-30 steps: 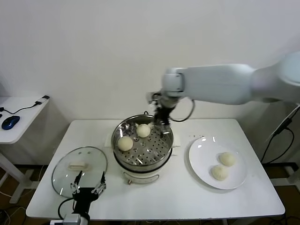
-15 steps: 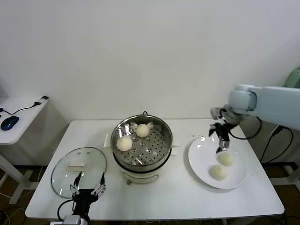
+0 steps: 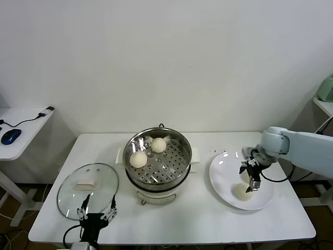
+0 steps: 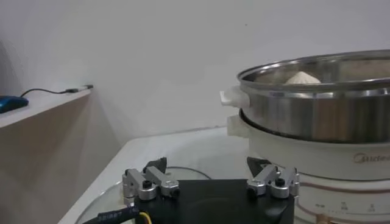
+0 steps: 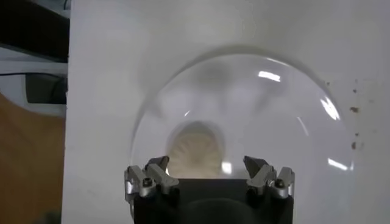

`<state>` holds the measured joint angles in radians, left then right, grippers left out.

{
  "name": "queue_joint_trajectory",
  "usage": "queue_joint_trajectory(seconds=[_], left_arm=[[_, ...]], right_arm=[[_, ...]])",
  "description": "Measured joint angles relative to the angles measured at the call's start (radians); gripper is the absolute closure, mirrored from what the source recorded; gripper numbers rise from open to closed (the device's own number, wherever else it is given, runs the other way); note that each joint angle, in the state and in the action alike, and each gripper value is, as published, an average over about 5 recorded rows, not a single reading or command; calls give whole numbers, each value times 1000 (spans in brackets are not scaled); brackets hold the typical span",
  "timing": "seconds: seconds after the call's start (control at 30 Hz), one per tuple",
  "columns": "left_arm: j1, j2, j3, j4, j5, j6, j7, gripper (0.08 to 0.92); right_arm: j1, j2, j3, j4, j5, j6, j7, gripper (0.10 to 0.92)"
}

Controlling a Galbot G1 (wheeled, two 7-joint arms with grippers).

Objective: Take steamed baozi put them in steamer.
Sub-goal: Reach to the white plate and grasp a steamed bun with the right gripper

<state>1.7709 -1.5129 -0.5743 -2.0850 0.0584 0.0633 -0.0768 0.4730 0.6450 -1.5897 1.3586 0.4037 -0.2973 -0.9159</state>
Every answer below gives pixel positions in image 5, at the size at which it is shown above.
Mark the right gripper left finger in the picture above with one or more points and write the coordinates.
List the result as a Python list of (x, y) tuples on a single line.
[(146, 184)]

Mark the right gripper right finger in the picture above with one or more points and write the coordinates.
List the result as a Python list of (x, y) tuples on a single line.
[(271, 182)]

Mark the white steamed baozi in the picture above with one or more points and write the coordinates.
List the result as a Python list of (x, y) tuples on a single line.
[(195, 152)]

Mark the white round plate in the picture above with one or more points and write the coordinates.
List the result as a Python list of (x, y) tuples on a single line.
[(259, 121)]

